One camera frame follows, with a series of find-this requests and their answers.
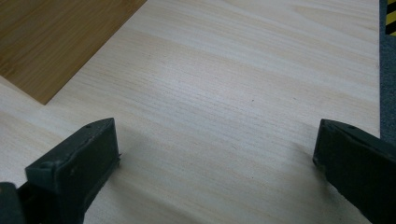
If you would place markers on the brown wooden board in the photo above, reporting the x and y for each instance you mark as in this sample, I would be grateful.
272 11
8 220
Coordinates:
49 40

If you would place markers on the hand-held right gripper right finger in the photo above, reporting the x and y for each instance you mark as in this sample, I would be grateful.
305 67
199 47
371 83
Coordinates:
358 161

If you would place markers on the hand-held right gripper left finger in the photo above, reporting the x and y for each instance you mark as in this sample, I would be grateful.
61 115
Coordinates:
77 165

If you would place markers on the yellow black hazard tape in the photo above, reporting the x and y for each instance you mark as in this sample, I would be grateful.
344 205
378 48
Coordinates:
391 17

